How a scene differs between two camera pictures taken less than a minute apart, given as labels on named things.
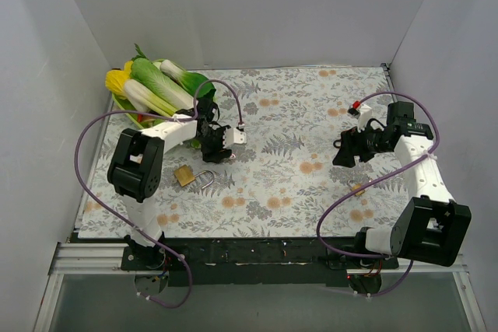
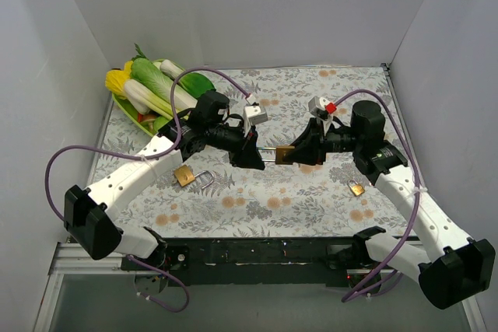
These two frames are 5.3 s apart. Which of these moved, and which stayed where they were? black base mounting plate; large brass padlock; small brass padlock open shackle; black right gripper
Moved: black right gripper
Stayed: large brass padlock; black base mounting plate; small brass padlock open shackle
